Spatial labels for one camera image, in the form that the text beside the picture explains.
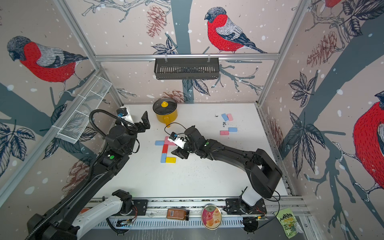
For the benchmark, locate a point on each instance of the yellow pot with handle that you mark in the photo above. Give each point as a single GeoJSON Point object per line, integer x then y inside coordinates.
{"type": "Point", "coordinates": [167, 118]}

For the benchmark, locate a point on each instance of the pink round cup lid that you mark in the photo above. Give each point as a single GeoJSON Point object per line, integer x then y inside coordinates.
{"type": "Point", "coordinates": [211, 217]}

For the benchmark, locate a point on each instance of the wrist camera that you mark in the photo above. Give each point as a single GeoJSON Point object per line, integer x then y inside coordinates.
{"type": "Point", "coordinates": [177, 140]}
{"type": "Point", "coordinates": [125, 114]}

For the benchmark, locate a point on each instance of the green snack packet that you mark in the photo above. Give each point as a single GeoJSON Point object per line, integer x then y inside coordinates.
{"type": "Point", "coordinates": [289, 222]}

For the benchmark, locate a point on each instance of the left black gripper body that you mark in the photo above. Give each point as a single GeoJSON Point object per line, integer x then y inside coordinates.
{"type": "Point", "coordinates": [132, 136]}

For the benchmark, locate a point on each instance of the yellow block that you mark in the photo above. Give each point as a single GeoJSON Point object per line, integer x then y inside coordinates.
{"type": "Point", "coordinates": [171, 160]}

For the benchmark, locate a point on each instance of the pink block cluster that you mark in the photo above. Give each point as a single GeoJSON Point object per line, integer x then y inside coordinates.
{"type": "Point", "coordinates": [224, 133]}

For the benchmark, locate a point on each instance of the red block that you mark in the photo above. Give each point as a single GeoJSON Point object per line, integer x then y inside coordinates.
{"type": "Point", "coordinates": [165, 149]}

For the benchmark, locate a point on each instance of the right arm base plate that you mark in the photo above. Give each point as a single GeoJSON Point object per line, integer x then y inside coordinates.
{"type": "Point", "coordinates": [239, 207]}

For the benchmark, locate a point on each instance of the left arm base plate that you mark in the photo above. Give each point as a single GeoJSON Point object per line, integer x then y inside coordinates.
{"type": "Point", "coordinates": [135, 207]}

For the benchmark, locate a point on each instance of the black hanging shelf basket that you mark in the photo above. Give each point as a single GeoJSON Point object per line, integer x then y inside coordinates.
{"type": "Point", "coordinates": [187, 69]}

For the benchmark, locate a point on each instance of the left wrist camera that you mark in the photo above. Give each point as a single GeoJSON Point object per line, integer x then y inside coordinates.
{"type": "Point", "coordinates": [125, 114]}

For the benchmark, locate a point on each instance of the blue block cluster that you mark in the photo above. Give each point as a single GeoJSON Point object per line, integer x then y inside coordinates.
{"type": "Point", "coordinates": [233, 130]}
{"type": "Point", "coordinates": [163, 158]}

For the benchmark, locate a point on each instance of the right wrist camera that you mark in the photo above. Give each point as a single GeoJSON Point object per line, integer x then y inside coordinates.
{"type": "Point", "coordinates": [177, 140]}

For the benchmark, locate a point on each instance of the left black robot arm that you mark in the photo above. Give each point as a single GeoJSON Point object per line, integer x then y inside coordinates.
{"type": "Point", "coordinates": [63, 221]}

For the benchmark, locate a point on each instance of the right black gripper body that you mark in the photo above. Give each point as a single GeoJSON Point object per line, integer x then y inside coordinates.
{"type": "Point", "coordinates": [191, 147]}

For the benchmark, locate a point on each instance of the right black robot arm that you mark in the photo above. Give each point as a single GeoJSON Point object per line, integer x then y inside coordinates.
{"type": "Point", "coordinates": [263, 173]}

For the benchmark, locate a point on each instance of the white wire basket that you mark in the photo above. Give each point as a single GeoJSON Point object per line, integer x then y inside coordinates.
{"type": "Point", "coordinates": [88, 100]}

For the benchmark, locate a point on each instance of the glass lid yellow knob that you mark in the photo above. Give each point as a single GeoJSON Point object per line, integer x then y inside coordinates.
{"type": "Point", "coordinates": [165, 106]}

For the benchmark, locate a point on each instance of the brown packet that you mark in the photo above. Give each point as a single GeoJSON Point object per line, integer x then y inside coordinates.
{"type": "Point", "coordinates": [178, 214]}

